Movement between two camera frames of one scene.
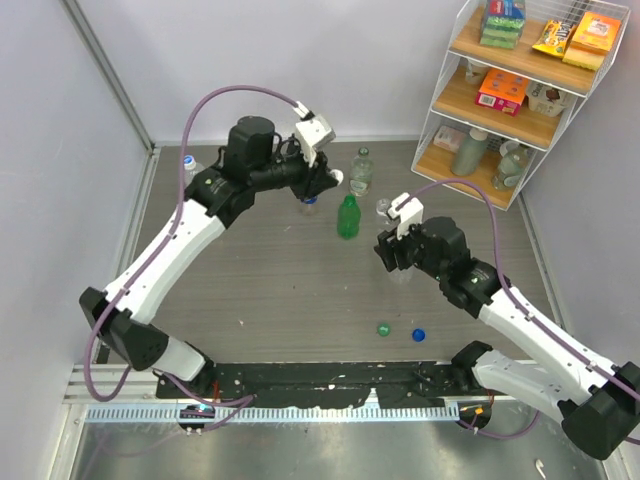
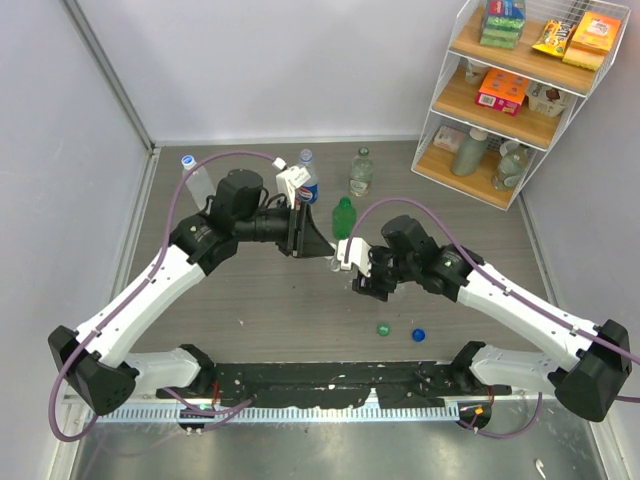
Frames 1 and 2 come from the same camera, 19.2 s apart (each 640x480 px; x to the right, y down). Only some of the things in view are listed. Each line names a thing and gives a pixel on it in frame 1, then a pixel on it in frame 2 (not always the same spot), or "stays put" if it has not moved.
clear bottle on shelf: (511, 166) stays put
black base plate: (414, 385) stays put
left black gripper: (319, 177) -> (302, 232)
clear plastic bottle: (382, 211) -> (335, 264)
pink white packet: (449, 138) stays put
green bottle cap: (384, 330) stays put
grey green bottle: (467, 152) stays put
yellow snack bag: (554, 37) stays put
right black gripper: (387, 248) -> (368, 285)
